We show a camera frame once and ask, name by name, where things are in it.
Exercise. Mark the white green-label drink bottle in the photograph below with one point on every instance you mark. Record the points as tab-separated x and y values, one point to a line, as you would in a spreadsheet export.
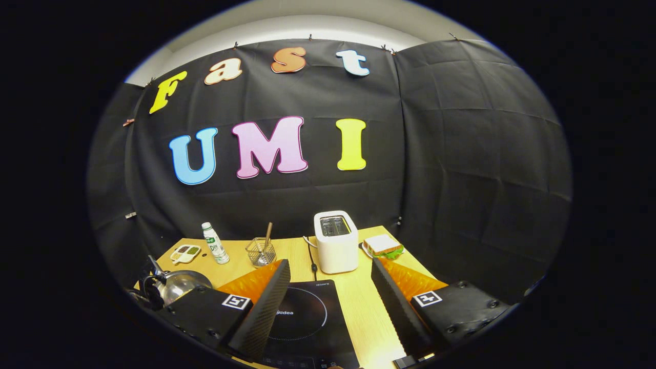
218	246

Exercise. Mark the black induction cooktop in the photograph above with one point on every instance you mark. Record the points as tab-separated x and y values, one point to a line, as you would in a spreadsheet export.
312	318

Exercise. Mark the small white bean dish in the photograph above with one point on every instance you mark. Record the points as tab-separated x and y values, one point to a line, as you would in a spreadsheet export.
185	252

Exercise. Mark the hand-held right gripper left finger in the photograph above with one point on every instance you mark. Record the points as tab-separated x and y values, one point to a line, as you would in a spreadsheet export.
266	307

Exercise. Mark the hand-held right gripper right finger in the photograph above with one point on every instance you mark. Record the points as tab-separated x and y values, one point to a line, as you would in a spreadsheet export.
397	307

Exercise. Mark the wooden clothes peg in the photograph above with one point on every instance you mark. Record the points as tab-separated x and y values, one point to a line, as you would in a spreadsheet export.
128	122

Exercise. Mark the black backdrop cloth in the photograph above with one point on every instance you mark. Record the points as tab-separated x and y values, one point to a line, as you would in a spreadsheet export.
461	154

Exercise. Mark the wooden stick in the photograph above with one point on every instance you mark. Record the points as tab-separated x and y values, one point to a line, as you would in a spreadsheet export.
268	233

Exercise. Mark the toy sandwich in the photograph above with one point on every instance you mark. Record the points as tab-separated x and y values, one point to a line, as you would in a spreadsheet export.
383	246

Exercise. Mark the white toaster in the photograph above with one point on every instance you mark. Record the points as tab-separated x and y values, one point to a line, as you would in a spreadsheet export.
335	248

